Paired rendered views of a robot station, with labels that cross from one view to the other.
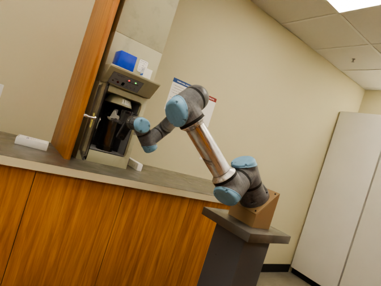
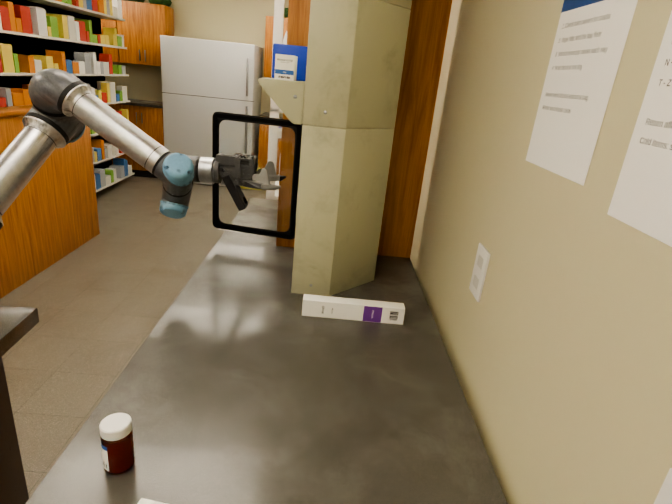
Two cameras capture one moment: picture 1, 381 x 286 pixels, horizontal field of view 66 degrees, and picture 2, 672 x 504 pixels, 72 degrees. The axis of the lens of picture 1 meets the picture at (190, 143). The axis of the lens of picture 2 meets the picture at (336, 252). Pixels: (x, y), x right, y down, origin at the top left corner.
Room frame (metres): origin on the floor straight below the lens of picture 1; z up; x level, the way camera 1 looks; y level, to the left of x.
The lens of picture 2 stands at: (2.61, -0.59, 1.53)
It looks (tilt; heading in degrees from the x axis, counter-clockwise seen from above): 21 degrees down; 123
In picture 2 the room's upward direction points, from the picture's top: 6 degrees clockwise
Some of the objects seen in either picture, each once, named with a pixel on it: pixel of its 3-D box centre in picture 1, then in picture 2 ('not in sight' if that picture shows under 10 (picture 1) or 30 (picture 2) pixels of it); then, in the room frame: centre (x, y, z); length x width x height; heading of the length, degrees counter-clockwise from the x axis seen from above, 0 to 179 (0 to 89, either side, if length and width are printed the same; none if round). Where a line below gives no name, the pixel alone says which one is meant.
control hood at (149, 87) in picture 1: (131, 82); (287, 98); (1.73, 0.44, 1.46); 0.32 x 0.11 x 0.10; 125
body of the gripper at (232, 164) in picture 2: (128, 119); (236, 170); (1.62, 0.36, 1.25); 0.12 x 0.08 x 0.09; 35
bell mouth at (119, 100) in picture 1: (119, 100); not in sight; (1.87, 0.51, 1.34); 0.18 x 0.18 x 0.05
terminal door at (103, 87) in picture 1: (92, 119); (255, 177); (1.54, 0.53, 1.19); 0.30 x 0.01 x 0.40; 24
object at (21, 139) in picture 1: (32, 142); not in sight; (1.65, 0.85, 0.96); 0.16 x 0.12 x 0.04; 115
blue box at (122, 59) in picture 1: (124, 61); (291, 63); (1.69, 0.50, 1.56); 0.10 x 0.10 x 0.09; 35
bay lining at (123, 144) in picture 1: (108, 121); not in sight; (1.88, 0.54, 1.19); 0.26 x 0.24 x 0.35; 125
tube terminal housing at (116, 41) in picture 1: (114, 102); (347, 153); (1.88, 0.54, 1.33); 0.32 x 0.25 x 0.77; 125
